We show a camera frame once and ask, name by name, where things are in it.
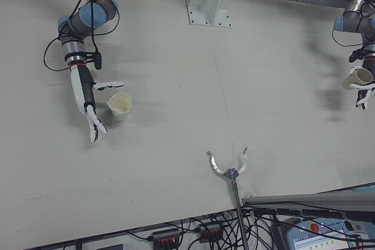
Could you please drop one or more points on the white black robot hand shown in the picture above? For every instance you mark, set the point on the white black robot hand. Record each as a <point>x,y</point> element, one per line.
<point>76,89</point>
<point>369,65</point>

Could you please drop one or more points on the smooth beige paper cup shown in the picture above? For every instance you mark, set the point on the smooth beige paper cup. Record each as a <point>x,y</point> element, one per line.
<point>363,77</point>

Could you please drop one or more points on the white paper cup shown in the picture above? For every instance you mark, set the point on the white paper cup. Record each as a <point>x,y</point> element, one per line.
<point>120,105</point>

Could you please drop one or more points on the light blue plastic bin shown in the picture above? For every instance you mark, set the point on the light blue plastic bin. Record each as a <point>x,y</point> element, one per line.
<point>367,188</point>

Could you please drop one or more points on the aluminium extrusion beam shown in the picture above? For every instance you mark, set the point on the aluminium extrusion beam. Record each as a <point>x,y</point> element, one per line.
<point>307,200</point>

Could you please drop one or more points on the black orange connector box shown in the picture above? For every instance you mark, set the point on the black orange connector box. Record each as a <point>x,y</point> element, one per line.
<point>165,236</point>
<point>209,229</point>

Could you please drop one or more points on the metal claw grabber tool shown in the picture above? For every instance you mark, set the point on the metal claw grabber tool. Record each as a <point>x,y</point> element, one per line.
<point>231,172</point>

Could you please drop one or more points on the teach pendant with red button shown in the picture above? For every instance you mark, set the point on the teach pendant with red button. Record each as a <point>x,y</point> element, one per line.
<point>322,238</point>

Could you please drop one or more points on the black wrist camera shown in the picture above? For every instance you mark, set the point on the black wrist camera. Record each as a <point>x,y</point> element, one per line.
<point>355,56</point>
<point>98,61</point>

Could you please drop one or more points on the black slotted rail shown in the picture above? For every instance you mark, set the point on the black slotted rail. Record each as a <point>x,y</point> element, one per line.
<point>307,212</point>

